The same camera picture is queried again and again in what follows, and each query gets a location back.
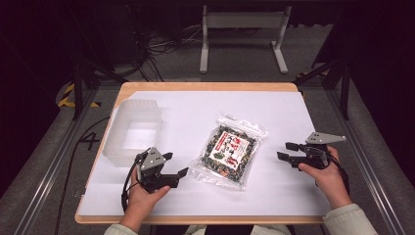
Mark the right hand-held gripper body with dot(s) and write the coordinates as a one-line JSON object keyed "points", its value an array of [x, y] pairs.
{"points": [[316, 155]]}

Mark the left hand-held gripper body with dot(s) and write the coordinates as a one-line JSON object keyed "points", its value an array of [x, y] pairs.
{"points": [[153, 179]]}

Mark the person's left hand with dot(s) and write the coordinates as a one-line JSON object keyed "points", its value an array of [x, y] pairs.
{"points": [[140, 199]]}

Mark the person's right hand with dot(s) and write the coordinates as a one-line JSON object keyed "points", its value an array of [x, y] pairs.
{"points": [[328, 182]]}

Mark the translucent plastic container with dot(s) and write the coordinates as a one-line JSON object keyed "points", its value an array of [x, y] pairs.
{"points": [[133, 137]]}

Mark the white table mat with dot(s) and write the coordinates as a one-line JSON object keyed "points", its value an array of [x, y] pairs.
{"points": [[254, 196]]}

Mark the clear snack packet, printed label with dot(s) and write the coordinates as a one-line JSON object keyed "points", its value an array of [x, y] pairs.
{"points": [[230, 151]]}

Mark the black tripod stand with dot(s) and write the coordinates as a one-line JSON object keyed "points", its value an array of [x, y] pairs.
{"points": [[342, 84], [80, 84]]}

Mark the yellow black hazard tape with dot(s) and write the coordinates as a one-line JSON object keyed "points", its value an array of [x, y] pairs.
{"points": [[67, 94]]}

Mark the white metal stand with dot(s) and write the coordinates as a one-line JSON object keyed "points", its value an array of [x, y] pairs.
{"points": [[244, 19]]}

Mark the aluminium rail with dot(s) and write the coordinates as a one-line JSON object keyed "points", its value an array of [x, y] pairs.
{"points": [[372, 173], [49, 173]]}

